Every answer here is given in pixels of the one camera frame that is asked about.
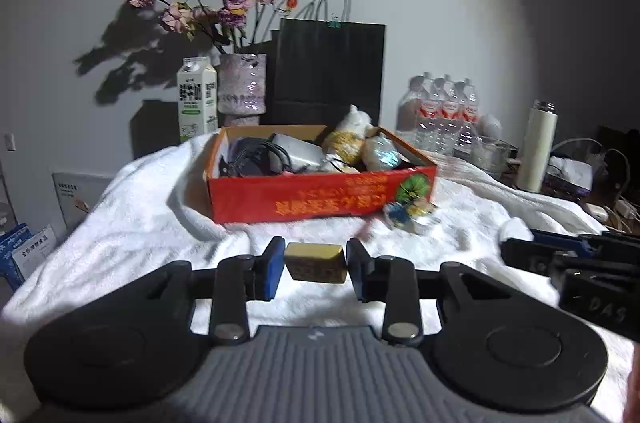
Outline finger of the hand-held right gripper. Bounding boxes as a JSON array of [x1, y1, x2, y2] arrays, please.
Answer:
[[499, 237, 568, 279], [530, 228, 640, 255]]

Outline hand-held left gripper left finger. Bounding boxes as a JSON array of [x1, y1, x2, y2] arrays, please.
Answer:
[[144, 236, 287, 347]]

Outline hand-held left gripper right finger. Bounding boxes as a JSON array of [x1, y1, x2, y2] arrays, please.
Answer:
[[346, 237, 507, 347]]

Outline small yellow box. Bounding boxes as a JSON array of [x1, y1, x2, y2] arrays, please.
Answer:
[[284, 241, 349, 284]]

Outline red cardboard box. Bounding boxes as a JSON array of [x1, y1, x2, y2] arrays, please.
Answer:
[[202, 124, 439, 225]]

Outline black cable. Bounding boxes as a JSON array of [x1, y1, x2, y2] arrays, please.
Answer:
[[219, 138, 294, 178]]

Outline silver device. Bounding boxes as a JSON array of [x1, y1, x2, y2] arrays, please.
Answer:
[[269, 132, 325, 170]]

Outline person's right forearm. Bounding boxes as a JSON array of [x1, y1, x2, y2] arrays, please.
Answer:
[[622, 347, 640, 423]]

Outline white power adapter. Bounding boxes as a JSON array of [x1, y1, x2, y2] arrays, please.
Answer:
[[582, 202, 610, 223]]

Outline tissue pack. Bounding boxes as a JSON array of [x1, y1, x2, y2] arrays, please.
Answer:
[[542, 155, 594, 199]]

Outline white crumpled trinket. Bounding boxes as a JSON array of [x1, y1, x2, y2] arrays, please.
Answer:
[[412, 202, 441, 237]]

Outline white thermos bottle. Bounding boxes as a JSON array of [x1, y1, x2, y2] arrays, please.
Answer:
[[514, 99, 558, 194]]

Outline clear glass cup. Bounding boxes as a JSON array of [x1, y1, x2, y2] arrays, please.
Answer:
[[469, 135, 511, 179]]

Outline white yellow plush toy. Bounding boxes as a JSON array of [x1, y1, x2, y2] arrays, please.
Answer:
[[321, 104, 375, 167]]

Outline white fleece blanket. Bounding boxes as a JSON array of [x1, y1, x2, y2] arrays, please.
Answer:
[[0, 135, 637, 422]]

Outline white round ball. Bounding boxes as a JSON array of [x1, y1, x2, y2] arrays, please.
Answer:
[[480, 114, 503, 139]]

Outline pack of water bottles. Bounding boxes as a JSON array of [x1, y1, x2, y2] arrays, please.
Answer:
[[396, 72, 482, 157]]

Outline white milk carton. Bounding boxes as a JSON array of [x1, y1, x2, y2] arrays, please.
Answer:
[[176, 56, 219, 144]]

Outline pink glass vase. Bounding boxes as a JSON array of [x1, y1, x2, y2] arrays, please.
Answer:
[[217, 52, 268, 128]]

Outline black paper bag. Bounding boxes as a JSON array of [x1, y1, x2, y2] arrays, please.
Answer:
[[271, 0, 388, 127]]

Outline white flat board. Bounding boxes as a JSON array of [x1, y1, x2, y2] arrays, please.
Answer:
[[51, 172, 116, 230]]

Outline blue white boxes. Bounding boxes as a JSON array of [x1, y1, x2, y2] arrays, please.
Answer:
[[0, 222, 56, 290]]

